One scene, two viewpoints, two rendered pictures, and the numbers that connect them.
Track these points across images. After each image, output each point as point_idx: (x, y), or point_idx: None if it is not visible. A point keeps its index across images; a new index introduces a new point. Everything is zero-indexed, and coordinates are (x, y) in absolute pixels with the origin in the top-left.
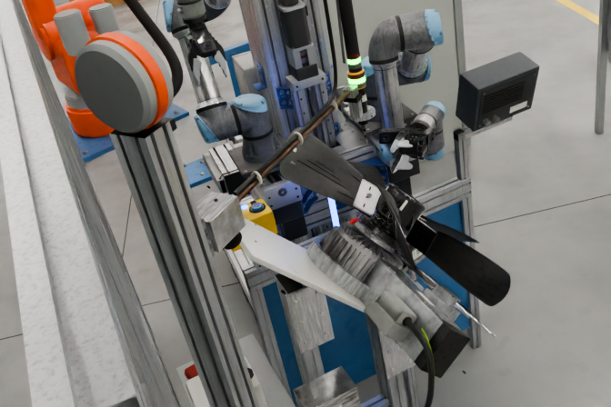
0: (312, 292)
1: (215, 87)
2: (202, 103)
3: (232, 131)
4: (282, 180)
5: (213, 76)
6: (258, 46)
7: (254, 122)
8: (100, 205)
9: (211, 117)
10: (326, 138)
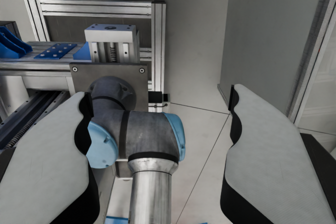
0: None
1: (136, 189)
2: (166, 169)
3: (138, 112)
4: (104, 40)
5: (131, 212)
6: None
7: (101, 112)
8: (292, 115)
9: (161, 138)
10: (37, 101)
